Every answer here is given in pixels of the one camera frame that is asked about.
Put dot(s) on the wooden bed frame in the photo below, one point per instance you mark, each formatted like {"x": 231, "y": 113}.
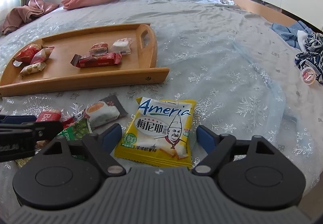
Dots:
{"x": 268, "y": 13}

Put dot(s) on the small jelly cup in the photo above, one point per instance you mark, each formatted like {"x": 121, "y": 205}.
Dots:
{"x": 308, "y": 76}

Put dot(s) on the blue patterned clothes pile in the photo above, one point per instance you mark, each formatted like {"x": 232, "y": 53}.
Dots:
{"x": 307, "y": 42}

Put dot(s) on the red snack bag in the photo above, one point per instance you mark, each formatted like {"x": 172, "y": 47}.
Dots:
{"x": 27, "y": 54}

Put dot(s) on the beige cookie packet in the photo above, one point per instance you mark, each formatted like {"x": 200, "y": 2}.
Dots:
{"x": 33, "y": 68}

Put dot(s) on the long red wafer bar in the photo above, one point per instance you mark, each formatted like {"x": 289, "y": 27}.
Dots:
{"x": 86, "y": 61}

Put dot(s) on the small red candy packet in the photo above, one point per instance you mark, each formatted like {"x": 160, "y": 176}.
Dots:
{"x": 98, "y": 49}

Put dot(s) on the green wasabi peas packet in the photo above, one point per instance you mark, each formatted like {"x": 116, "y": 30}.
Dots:
{"x": 76, "y": 131}

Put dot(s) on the wooden serving tray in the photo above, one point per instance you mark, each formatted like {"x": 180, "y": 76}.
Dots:
{"x": 138, "y": 67}

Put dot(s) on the yellow Ameria snack packet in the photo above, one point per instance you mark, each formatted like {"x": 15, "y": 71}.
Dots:
{"x": 159, "y": 133}

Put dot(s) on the snowflake bed cover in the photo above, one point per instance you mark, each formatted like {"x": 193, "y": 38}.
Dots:
{"x": 241, "y": 74}

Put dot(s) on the white pink candy packet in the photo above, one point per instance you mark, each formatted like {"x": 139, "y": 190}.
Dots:
{"x": 122, "y": 46}

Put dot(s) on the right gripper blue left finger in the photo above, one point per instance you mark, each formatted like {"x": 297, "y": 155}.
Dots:
{"x": 98, "y": 148}

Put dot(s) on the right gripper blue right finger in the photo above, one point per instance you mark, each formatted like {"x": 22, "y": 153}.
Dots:
{"x": 219, "y": 150}

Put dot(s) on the red biscuit packet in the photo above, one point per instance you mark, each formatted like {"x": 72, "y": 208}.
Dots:
{"x": 49, "y": 115}

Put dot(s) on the mauve crumpled blanket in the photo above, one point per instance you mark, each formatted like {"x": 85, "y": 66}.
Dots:
{"x": 20, "y": 16}

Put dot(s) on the red white snack packet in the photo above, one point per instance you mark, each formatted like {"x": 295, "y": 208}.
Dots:
{"x": 42, "y": 55}

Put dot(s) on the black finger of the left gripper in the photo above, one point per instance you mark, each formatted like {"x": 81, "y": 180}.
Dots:
{"x": 20, "y": 134}

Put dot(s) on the white coffee sachet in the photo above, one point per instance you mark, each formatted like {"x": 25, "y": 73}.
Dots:
{"x": 105, "y": 111}

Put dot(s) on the crumpled clear plastic wrap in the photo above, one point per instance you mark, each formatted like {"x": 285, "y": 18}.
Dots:
{"x": 227, "y": 2}

